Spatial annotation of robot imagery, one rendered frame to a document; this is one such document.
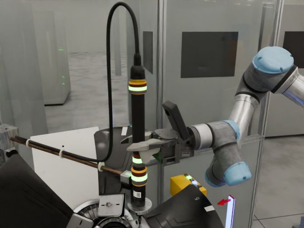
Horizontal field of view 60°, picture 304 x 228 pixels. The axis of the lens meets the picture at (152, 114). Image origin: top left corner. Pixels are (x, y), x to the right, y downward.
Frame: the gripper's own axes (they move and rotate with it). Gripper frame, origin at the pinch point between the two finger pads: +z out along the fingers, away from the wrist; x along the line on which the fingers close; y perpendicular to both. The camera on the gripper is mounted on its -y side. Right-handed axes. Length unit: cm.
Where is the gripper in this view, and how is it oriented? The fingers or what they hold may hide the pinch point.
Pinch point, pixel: (128, 142)
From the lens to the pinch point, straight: 69.2
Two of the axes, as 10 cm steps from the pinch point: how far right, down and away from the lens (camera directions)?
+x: -4.3, -2.8, 8.6
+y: -0.1, 9.5, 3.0
